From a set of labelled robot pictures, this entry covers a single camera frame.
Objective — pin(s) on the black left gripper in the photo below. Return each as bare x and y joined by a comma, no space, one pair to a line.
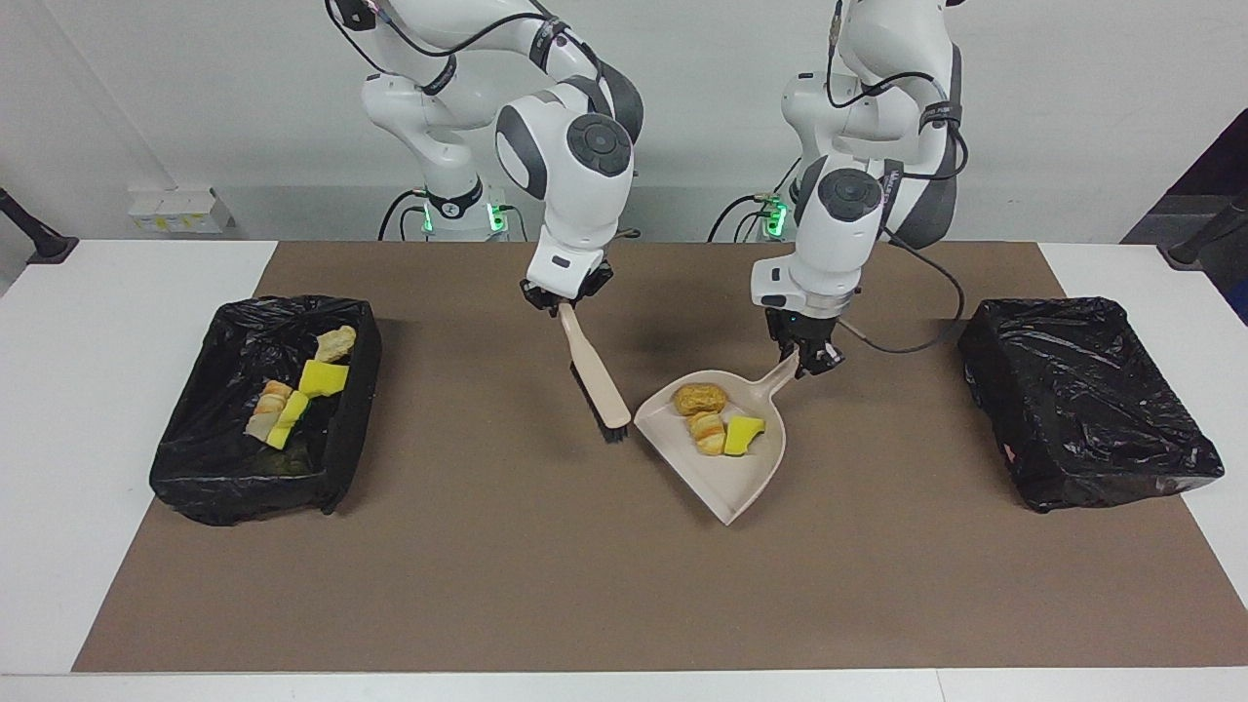
804,330

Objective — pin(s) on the notched yellow sponge piece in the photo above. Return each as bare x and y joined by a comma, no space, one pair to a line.
322,378

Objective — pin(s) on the yellow sponge green backing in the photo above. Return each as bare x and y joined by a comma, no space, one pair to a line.
289,417

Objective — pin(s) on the black lined bin pink mark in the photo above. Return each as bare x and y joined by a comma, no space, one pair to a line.
1082,400

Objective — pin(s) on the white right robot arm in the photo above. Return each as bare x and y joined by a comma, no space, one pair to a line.
575,166

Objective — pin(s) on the brown table mat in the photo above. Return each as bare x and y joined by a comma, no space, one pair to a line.
624,604

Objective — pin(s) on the beige hand brush black bristles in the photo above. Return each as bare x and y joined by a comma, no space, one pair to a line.
597,375

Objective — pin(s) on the black bag lined bin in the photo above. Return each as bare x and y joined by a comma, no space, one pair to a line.
214,458

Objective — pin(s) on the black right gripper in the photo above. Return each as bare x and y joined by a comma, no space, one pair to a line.
575,290

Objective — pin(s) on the beige plastic dustpan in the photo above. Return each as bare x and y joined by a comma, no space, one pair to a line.
726,483

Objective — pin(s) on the black stand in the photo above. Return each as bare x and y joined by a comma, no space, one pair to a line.
1204,239
44,244

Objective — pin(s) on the striped croissant piece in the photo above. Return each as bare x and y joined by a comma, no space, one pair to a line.
707,434

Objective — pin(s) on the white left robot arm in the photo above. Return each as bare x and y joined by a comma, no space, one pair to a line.
848,224

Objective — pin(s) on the pale torn bread piece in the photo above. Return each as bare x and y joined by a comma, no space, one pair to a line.
336,343

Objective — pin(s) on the brown oval bread roll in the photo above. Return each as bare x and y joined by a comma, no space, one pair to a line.
700,399

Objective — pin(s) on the small yellow sponge piece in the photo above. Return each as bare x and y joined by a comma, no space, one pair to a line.
744,437

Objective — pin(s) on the white wall power strip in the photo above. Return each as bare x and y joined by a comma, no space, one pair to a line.
175,210

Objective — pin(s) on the crusty torn bread piece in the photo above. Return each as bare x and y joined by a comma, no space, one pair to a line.
265,409

